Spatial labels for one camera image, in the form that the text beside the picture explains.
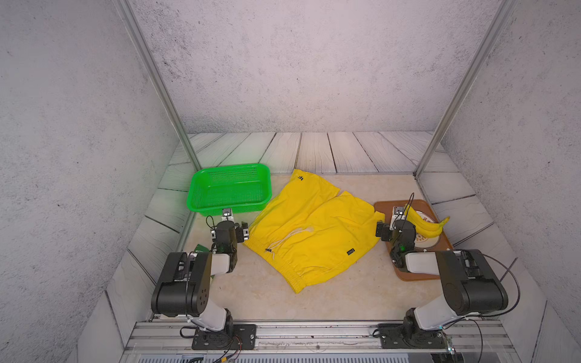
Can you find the yellow shorts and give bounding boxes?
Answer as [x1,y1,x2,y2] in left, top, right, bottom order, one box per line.
[246,169,385,293]

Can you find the aluminium front rail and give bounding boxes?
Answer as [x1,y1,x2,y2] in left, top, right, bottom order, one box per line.
[124,320,520,362]

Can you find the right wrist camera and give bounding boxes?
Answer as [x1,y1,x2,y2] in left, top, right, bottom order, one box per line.
[392,206,405,220]

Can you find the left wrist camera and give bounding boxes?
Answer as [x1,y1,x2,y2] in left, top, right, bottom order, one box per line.
[222,208,234,222]

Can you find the green snack bag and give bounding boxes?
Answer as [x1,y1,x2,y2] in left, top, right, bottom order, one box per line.
[194,244,210,253]

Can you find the green plastic basket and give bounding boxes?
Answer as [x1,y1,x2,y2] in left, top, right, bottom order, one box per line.
[186,163,272,216]

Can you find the left metal frame post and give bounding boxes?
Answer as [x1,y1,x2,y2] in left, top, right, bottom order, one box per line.
[113,0,202,172]

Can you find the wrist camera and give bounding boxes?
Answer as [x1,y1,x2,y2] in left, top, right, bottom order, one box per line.
[222,208,234,222]
[392,206,405,220]

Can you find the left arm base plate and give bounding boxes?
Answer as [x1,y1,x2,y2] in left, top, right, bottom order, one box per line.
[192,324,257,351]

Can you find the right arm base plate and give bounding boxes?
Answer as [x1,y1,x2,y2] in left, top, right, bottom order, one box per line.
[373,324,447,350]

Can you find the patterned round plate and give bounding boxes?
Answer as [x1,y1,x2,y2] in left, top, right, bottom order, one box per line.
[415,210,440,249]

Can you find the right metal frame post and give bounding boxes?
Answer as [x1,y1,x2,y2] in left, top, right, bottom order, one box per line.
[413,0,517,181]

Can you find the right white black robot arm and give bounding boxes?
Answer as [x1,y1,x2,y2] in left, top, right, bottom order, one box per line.
[376,219,508,333]

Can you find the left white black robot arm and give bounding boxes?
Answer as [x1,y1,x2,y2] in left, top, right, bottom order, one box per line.
[151,220,250,336]

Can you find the metal frame post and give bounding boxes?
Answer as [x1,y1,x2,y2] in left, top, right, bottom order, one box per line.
[413,0,517,181]
[113,0,202,172]

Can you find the yellow banana bunch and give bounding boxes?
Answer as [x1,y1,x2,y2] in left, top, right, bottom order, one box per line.
[405,204,450,238]

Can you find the brown cutting board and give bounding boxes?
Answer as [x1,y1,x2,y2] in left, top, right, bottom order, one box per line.
[373,199,455,282]

